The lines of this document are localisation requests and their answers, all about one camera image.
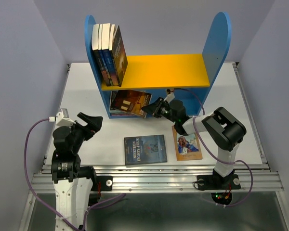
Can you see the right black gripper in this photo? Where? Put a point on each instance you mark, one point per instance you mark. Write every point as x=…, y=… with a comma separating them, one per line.
x=153, y=109

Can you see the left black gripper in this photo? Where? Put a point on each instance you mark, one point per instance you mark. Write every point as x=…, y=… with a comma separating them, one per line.
x=94, y=124

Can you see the dark door cover book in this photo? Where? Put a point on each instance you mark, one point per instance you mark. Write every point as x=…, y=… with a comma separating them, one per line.
x=133, y=101

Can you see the yellow teal paperback book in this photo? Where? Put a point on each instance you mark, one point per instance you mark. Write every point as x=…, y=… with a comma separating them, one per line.
x=115, y=96

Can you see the Nineteen Eighty-Four blue book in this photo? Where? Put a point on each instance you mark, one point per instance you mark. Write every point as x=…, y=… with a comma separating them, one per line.
x=142, y=150

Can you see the orange Othello book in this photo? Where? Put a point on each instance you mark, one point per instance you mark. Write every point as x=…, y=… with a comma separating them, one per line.
x=186, y=147

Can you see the Three Days to See book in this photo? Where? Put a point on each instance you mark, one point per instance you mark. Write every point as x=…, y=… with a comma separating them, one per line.
x=120, y=56

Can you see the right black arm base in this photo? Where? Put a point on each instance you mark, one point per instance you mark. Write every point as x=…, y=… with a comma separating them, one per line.
x=222, y=186

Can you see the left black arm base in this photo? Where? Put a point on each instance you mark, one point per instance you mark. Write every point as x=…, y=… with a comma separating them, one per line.
x=102, y=184

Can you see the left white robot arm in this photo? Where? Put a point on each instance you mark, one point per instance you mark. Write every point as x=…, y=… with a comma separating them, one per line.
x=71, y=181

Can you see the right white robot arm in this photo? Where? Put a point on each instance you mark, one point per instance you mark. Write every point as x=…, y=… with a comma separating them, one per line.
x=225, y=130

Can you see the Little Women floral book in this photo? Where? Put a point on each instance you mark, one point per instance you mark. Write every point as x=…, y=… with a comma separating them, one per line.
x=124, y=114

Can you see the blue and yellow bookshelf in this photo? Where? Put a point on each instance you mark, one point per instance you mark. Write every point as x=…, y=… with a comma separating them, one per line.
x=156, y=73

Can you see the upright blue orange book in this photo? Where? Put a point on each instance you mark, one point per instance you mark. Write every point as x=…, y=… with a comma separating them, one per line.
x=113, y=72

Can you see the middle upright blue book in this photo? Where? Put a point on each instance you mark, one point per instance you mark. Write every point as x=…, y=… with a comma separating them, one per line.
x=103, y=46

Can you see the leftmost upright dark book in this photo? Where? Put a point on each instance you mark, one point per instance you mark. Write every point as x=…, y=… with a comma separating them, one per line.
x=97, y=53

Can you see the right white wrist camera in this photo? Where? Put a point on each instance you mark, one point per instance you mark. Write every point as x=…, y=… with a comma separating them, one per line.
x=169, y=95

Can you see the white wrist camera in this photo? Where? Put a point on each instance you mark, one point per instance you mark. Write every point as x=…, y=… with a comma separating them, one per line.
x=62, y=119
x=169, y=95

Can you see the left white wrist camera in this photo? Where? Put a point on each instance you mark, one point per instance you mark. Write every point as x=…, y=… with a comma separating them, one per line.
x=62, y=119

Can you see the aluminium mounting rail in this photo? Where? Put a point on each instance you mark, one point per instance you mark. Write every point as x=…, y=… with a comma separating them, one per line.
x=180, y=179

